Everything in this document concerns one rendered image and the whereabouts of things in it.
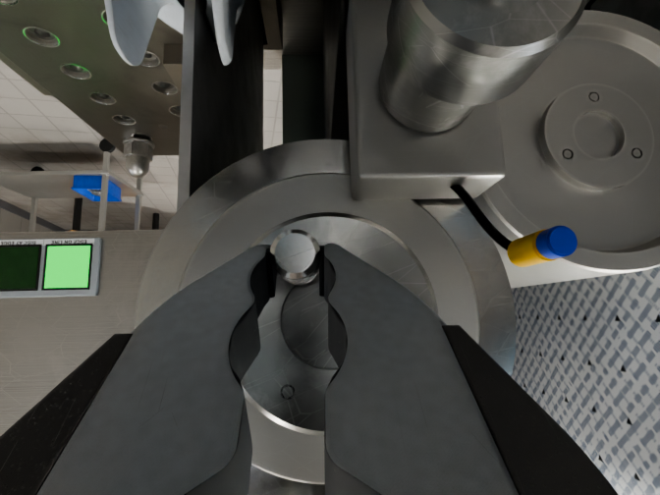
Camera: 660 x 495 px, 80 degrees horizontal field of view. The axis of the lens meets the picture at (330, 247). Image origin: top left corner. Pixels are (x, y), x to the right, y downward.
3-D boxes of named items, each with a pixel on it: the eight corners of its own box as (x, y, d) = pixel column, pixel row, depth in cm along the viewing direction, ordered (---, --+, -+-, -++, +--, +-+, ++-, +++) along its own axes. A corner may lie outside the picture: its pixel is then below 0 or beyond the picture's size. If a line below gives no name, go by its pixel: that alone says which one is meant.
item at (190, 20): (199, -146, 20) (189, 214, 17) (263, 101, 43) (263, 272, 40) (190, -147, 20) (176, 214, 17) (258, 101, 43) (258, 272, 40)
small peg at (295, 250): (283, 287, 11) (260, 242, 11) (290, 293, 13) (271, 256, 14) (329, 263, 11) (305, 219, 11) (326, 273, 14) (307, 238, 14)
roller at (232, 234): (466, 168, 16) (495, 476, 14) (374, 257, 41) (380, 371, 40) (177, 175, 16) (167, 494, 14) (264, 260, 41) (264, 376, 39)
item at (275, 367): (285, 484, 12) (178, 277, 13) (289, 461, 14) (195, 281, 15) (482, 361, 13) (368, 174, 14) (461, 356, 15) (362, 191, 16)
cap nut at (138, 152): (147, 137, 48) (145, 172, 48) (159, 149, 52) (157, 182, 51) (117, 137, 48) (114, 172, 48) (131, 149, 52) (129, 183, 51)
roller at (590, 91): (711, 8, 18) (765, 269, 16) (482, 186, 43) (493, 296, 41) (452, 8, 18) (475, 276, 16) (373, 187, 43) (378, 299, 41)
